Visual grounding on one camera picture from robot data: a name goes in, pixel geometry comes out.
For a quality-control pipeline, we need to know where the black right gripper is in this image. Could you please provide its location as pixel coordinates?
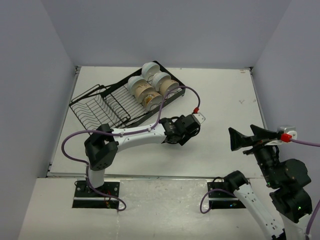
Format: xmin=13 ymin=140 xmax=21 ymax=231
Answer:
xmin=228 ymin=123 xmax=279 ymax=185

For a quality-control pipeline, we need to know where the plain beige bowl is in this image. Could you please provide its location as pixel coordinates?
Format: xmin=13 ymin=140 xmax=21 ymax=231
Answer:
xmin=159 ymin=79 xmax=179 ymax=96

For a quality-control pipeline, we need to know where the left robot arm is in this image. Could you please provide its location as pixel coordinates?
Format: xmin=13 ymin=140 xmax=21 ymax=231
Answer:
xmin=84 ymin=113 xmax=206 ymax=197

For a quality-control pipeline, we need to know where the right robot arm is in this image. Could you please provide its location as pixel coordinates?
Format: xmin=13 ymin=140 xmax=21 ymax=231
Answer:
xmin=223 ymin=124 xmax=320 ymax=240

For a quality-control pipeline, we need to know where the beige bowl colourful flower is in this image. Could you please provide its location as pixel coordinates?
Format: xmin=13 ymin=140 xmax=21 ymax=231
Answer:
xmin=142 ymin=91 xmax=163 ymax=111

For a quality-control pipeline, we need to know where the pale blue bowl right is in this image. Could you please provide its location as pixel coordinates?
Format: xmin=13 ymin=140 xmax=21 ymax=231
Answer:
xmin=152 ymin=72 xmax=171 ymax=92

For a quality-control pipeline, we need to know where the pale blue bowl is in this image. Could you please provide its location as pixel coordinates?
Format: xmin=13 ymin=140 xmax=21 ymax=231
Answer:
xmin=141 ymin=62 xmax=160 ymax=80
xmin=127 ymin=75 xmax=147 ymax=95
xmin=152 ymin=72 xmax=171 ymax=92

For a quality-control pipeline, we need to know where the beige bowl brown motif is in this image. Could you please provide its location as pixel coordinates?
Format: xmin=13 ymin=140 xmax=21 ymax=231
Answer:
xmin=134 ymin=83 xmax=155 ymax=103

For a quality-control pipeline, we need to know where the pale blue bowl rear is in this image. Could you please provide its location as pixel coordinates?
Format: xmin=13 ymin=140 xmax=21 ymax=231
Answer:
xmin=141 ymin=62 xmax=160 ymax=80

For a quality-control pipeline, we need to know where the pale blue bowl left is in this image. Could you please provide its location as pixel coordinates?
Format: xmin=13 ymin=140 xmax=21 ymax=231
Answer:
xmin=127 ymin=75 xmax=147 ymax=95

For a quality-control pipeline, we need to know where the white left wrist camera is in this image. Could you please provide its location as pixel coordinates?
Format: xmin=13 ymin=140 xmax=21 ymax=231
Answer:
xmin=192 ymin=112 xmax=206 ymax=125

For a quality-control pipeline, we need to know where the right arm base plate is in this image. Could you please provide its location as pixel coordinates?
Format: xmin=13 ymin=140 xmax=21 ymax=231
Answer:
xmin=207 ymin=179 xmax=246 ymax=210

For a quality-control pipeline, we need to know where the black wire dish rack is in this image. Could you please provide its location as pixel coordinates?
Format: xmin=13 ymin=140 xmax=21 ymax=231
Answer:
xmin=69 ymin=61 xmax=183 ymax=130

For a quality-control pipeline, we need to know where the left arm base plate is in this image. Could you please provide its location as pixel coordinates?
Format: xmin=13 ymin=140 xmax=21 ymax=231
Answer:
xmin=72 ymin=180 xmax=120 ymax=209

